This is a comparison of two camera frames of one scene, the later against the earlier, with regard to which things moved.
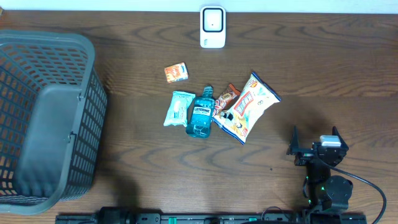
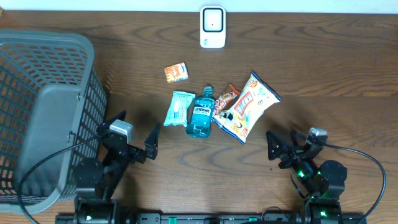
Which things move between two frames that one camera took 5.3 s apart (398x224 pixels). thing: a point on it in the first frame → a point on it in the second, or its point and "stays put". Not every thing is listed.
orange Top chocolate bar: x=226 y=101 stays put
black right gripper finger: x=335 y=132 → x=298 y=138
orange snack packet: x=176 y=73 stays put
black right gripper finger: x=295 y=142 → x=276 y=147
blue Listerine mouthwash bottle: x=199 y=122 stays put
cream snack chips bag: x=237 y=121 stays put
